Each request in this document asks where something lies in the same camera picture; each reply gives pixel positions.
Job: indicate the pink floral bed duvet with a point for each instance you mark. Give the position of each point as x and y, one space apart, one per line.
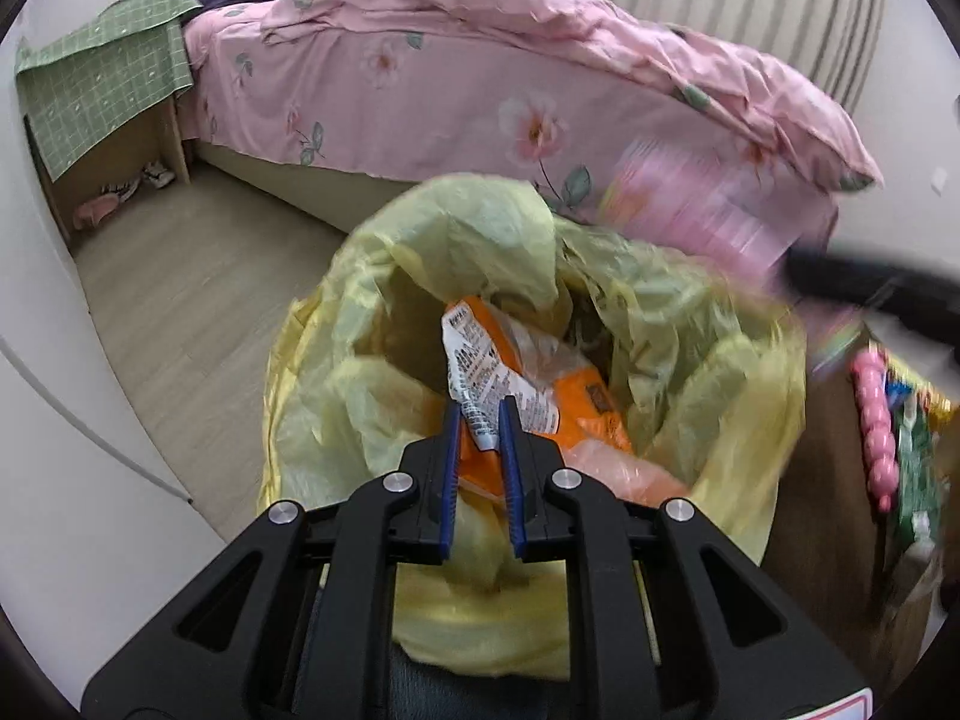
337 106

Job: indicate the green checkered cloth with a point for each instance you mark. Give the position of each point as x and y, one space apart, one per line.
78 90

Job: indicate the yellow plastic trash bag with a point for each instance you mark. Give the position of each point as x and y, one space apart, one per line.
639 347

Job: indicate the shoes under table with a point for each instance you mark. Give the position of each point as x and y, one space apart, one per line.
111 197

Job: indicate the pink caterpillar toy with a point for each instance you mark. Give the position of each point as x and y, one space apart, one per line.
869 371

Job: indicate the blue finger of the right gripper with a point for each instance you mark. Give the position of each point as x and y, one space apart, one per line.
921 301

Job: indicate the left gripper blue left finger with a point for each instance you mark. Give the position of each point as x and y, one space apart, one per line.
427 527

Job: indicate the wooden bedside table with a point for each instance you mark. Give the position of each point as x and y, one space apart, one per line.
153 135

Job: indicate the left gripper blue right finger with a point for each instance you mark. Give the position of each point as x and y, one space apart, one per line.
536 528

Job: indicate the orange snack wrapper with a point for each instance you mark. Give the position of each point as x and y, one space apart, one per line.
525 382

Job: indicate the pink snack wrapper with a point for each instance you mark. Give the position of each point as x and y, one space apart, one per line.
739 213

